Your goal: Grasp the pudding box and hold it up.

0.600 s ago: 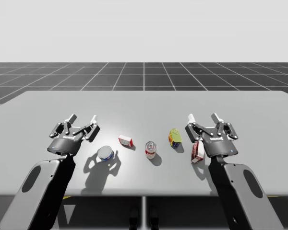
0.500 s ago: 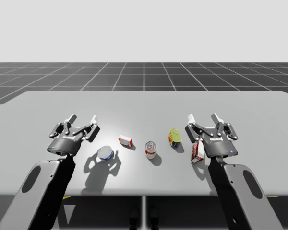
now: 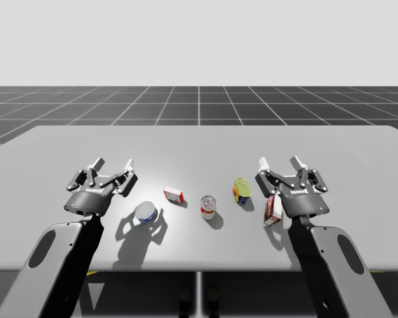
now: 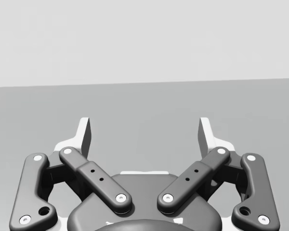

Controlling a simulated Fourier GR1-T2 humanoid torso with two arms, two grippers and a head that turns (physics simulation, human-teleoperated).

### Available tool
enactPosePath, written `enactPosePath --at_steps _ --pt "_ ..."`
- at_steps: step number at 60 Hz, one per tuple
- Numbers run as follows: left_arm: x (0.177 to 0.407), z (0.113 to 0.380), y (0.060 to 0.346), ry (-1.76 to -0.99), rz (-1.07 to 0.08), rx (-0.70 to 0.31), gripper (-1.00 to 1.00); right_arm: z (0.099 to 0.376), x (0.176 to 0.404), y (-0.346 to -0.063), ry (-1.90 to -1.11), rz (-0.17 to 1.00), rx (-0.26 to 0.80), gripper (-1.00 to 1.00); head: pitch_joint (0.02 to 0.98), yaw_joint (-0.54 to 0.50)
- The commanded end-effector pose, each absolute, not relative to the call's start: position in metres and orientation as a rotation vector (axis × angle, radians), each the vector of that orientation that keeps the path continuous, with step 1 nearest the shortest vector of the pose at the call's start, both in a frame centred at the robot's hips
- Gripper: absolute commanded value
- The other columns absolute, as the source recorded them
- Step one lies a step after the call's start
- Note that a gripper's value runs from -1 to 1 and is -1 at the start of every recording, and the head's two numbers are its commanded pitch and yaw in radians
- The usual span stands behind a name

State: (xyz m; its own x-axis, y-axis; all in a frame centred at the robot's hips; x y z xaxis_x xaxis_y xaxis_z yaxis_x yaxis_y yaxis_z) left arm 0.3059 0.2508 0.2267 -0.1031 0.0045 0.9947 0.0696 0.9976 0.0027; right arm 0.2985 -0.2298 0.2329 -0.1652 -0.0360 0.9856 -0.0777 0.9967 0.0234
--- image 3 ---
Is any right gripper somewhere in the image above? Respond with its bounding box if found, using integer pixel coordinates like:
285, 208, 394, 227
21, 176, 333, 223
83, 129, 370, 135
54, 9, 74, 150
254, 155, 331, 219

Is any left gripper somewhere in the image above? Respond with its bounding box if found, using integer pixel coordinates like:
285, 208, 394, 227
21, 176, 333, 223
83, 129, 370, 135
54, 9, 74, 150
63, 157, 139, 217

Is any brown and white carton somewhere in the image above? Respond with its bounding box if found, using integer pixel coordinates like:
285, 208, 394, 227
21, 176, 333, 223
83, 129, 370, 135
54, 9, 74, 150
263, 194, 284, 227

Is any green and blue rectangular can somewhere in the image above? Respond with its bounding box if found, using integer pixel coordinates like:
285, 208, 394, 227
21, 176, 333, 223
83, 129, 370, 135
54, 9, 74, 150
232, 177, 253, 207

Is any blue flat can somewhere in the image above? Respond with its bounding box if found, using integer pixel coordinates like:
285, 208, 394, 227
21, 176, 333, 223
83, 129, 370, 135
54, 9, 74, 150
134, 201, 159, 224

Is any red and white carton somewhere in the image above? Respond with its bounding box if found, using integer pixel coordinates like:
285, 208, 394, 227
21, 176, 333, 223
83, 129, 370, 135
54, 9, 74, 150
163, 185, 186, 204

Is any red and white can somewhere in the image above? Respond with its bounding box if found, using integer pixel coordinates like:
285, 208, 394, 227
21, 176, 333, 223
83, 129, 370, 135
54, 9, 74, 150
200, 195, 218, 221

